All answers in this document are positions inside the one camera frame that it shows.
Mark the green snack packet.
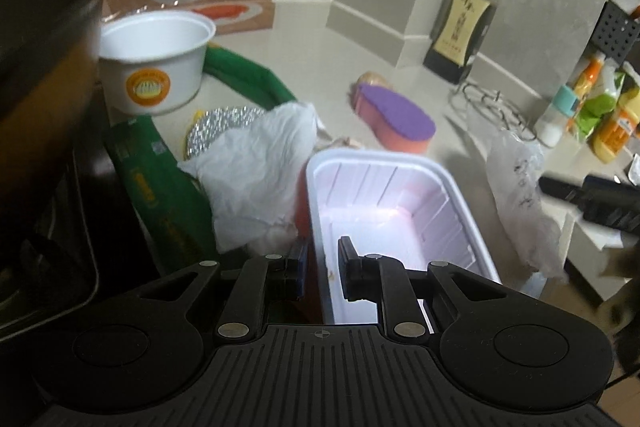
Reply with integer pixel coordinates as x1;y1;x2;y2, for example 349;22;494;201
202;46;298;108
102;114;218;270

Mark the clear plastic bag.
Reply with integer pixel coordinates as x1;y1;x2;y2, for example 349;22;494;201
487;129;571;280

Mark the yellow bottle orange label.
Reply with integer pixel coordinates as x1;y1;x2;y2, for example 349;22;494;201
590;87;640;165

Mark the white paper bowl orange logo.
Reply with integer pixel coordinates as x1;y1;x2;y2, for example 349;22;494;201
98;11;217;116

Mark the dark sauce bottle yellow label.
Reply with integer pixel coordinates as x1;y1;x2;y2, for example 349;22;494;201
422;0;502;85

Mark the small beige round object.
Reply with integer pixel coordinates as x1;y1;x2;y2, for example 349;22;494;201
356;71;393;88

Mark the pink sponge purple scouring face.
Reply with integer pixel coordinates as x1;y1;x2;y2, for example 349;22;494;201
350;79;437;154

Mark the black stove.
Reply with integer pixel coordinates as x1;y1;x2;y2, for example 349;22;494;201
0;107;166;343

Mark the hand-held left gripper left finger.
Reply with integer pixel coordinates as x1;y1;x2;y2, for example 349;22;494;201
131;238;310;343

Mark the black perforated metal rack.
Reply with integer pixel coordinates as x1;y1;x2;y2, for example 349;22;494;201
590;0;640;62

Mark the small white bottle teal cap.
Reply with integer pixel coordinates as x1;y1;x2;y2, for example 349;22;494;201
535;84;578;148

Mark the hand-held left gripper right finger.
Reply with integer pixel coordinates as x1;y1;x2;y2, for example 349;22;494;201
337;234;507;341

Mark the white plastic food tray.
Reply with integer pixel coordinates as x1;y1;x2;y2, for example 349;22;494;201
305;149;503;325

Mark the dark wok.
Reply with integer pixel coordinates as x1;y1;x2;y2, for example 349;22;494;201
0;0;108;172

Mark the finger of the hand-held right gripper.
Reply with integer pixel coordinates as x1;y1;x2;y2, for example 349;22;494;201
539;174;640;238

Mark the crumpled white paper wrapper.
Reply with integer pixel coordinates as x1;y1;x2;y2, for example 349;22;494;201
177;101;326;253

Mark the green and white packet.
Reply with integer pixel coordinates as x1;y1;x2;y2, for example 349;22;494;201
575;59;628;142

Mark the silver scrubber pad yellow rim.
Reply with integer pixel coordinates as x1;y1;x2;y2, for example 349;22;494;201
186;104;268;160

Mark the metal wire trivet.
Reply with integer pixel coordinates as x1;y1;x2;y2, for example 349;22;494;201
452;82;538;142

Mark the orange squeeze bottle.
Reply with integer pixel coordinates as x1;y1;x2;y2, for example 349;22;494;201
570;52;606;108

